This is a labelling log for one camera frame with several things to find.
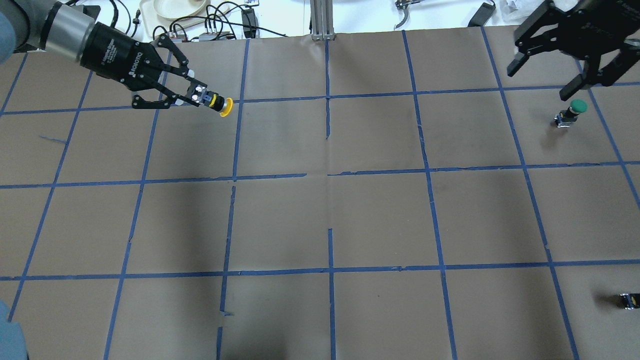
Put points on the green push button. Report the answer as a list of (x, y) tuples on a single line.
[(567, 117)]

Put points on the aluminium frame post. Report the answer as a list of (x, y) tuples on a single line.
[(322, 20)]

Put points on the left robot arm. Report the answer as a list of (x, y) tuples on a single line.
[(53, 26)]

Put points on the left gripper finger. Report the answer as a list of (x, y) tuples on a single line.
[(182, 70), (163, 103)]

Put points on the white plate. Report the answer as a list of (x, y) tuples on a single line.
[(161, 13)]

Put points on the clear plastic bag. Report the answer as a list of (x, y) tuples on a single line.
[(516, 11)]

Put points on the yellow push button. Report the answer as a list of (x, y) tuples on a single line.
[(212, 100)]

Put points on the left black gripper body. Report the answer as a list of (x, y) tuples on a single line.
[(114, 55)]

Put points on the red push button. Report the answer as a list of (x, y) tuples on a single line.
[(630, 300)]

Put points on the black power adapter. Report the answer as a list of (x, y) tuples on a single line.
[(483, 14)]

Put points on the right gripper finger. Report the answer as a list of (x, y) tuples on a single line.
[(593, 74), (529, 44)]

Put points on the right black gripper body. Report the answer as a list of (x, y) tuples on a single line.
[(596, 31)]

